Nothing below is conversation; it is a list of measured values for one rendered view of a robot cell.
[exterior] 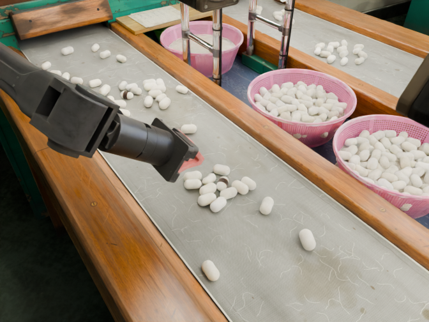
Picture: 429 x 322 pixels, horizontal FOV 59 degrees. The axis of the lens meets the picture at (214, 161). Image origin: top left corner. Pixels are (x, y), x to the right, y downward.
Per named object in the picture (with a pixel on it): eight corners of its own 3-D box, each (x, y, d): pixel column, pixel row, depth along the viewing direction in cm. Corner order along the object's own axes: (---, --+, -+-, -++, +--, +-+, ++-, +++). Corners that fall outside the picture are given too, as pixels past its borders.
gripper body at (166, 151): (163, 119, 64) (129, 105, 59) (198, 149, 58) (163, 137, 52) (145, 151, 66) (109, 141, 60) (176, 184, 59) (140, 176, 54)
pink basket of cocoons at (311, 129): (325, 171, 87) (334, 137, 81) (226, 133, 98) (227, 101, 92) (361, 116, 104) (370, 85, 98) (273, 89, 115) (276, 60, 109)
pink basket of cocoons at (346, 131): (405, 255, 69) (424, 220, 63) (299, 174, 86) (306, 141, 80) (479, 194, 81) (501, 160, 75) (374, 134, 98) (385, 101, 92)
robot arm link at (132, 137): (101, 156, 50) (120, 118, 50) (80, 135, 55) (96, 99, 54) (141, 166, 56) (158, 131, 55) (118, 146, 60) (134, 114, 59)
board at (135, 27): (135, 34, 124) (134, 31, 123) (115, 21, 133) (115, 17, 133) (217, 14, 139) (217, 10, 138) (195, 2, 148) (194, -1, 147)
